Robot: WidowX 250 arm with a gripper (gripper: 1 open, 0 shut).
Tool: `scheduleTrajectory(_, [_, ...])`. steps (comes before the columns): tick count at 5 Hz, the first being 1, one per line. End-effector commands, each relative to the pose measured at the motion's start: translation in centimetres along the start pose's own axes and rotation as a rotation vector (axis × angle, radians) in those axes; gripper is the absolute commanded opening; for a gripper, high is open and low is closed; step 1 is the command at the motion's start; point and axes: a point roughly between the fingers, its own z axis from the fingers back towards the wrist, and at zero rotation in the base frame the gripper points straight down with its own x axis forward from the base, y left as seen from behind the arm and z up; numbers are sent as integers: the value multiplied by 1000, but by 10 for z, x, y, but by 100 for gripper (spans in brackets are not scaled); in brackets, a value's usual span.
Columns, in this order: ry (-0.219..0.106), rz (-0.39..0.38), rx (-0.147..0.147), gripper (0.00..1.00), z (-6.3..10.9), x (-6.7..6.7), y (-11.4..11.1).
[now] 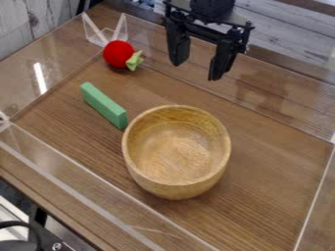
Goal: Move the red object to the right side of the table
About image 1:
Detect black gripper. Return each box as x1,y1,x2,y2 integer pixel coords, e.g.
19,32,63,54
164,0,255,80

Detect red plush strawberry toy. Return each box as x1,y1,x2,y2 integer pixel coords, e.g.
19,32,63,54
102,40,144,71

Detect green rectangular block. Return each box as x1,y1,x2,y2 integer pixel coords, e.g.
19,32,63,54
80,82,128,129

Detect wooden bowl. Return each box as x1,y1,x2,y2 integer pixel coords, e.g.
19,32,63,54
122,105,232,200

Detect clear acrylic tray enclosure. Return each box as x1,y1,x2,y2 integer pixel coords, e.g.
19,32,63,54
0,7,335,251

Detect black cable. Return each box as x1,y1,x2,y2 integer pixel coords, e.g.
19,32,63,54
0,220,44,251

